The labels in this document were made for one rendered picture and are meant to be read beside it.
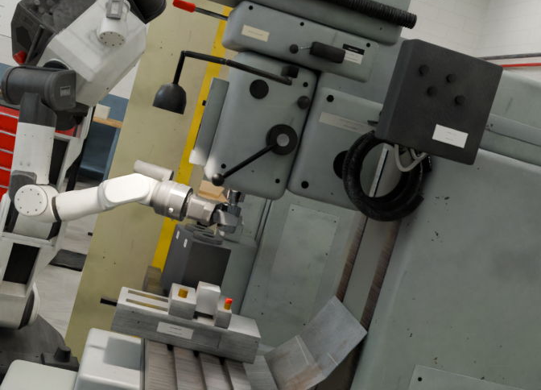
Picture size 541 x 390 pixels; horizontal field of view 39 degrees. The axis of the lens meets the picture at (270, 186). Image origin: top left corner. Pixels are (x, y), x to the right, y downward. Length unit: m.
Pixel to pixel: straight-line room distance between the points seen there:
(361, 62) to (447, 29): 9.94
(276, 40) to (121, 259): 2.09
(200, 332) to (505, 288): 0.72
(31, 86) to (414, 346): 1.10
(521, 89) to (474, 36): 9.94
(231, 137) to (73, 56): 0.50
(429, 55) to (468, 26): 10.27
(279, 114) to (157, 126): 1.84
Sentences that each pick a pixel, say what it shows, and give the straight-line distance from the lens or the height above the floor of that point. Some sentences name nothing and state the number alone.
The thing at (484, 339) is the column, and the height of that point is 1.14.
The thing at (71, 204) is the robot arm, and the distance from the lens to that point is 1.92.
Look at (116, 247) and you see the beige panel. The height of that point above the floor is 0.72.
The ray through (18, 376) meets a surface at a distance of 2.02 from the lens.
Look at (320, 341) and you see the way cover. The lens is 2.00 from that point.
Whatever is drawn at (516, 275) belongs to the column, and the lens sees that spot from 1.85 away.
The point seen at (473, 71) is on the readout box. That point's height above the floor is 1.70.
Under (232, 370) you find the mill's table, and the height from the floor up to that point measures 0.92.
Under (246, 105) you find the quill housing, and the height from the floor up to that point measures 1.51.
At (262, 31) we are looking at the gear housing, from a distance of 1.73.
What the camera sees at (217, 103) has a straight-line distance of 1.82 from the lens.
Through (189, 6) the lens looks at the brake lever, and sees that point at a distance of 1.93.
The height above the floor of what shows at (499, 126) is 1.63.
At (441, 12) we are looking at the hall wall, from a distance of 11.68.
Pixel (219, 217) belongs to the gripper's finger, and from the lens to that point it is 1.84.
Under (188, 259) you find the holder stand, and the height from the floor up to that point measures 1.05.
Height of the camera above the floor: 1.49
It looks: 5 degrees down
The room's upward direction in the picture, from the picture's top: 16 degrees clockwise
